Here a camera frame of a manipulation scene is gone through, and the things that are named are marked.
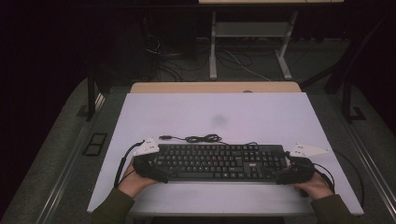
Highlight black floor cables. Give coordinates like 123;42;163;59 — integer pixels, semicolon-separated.
145;33;210;82

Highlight wooden table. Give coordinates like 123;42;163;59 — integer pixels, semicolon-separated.
130;81;303;94

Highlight black computer keyboard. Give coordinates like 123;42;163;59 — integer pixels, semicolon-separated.
153;143;289;185

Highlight black floor socket frame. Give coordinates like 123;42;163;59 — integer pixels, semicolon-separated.
81;132;108;158

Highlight person's right hand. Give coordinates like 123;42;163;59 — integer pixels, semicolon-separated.
291;173;335;201

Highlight black metal stand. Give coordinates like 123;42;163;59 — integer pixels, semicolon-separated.
76;66;98;123
341;78;367;124

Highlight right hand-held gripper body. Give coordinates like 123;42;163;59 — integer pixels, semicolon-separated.
284;143;331;185

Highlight black keyboard cable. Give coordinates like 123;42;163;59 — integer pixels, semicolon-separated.
159;133;260;147

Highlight white floor cable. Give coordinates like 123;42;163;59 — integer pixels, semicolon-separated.
223;49;273;83

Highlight white metal desk frame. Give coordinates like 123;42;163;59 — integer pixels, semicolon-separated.
208;10;300;81

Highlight person's left hand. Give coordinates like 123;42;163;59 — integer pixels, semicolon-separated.
117;158;161;200

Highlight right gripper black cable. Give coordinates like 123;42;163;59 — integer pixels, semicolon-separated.
312;162;336;195

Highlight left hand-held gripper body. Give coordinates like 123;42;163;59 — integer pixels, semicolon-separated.
132;137;164;181

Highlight thin black cable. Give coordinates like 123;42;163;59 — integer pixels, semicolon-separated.
333;150;365;209

